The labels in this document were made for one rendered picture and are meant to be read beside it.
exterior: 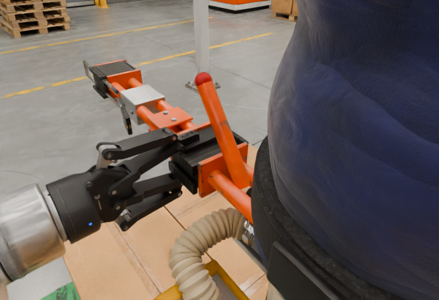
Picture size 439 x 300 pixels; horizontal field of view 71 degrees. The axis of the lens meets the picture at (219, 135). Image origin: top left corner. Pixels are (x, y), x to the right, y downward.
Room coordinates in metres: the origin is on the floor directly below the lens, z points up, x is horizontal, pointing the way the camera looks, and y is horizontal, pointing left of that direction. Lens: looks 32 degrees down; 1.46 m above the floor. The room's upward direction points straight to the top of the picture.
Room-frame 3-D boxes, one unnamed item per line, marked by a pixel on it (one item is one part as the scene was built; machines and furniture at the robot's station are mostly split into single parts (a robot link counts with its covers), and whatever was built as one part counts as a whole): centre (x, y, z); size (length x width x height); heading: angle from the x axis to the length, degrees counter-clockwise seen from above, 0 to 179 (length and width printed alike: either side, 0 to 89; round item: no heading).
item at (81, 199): (0.28, 0.15, 1.20); 0.09 x 0.07 x 0.08; 129
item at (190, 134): (0.36, 0.05, 1.24); 0.05 x 0.01 x 0.03; 129
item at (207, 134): (0.38, 0.03, 1.22); 0.07 x 0.03 x 0.01; 129
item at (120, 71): (0.65, 0.23, 1.21); 0.08 x 0.07 x 0.05; 37
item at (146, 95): (0.54, 0.15, 1.20); 0.07 x 0.07 x 0.04; 37
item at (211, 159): (0.37, 0.02, 1.20); 0.10 x 0.08 x 0.06; 127
